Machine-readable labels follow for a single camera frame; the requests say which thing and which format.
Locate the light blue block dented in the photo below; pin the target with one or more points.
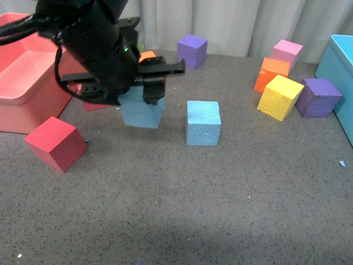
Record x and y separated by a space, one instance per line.
203 123

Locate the red foam block front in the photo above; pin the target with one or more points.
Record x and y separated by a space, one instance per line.
57 143

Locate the pink foam block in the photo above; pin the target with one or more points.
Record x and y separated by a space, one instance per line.
286 51

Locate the orange foam block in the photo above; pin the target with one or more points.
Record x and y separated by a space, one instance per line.
146 55
270 68

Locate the pink plastic bin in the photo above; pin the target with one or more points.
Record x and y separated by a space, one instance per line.
29 91

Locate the purple foam block rear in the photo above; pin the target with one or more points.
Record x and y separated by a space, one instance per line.
193 50

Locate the light blue block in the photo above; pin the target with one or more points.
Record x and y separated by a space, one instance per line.
136 112

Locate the yellow foam block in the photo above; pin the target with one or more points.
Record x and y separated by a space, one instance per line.
279 97

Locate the white curtain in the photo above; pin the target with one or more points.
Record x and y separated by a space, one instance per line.
242 28

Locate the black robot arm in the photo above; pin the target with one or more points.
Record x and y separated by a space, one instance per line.
60 15

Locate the purple foam block right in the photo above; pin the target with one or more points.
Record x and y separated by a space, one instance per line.
318 98

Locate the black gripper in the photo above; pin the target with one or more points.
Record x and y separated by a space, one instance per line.
110 55

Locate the orange foam block right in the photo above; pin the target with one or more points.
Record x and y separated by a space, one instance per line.
270 68

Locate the orange foam block left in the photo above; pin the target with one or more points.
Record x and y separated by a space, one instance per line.
146 55

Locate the red foam block rear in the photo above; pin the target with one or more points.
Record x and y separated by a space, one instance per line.
89 107

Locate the teal plastic bin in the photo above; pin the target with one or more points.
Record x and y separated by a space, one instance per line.
336 66

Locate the red foam block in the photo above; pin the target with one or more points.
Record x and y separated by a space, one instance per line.
89 107
57 143

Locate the purple foam block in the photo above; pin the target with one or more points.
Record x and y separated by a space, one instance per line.
318 98
193 50

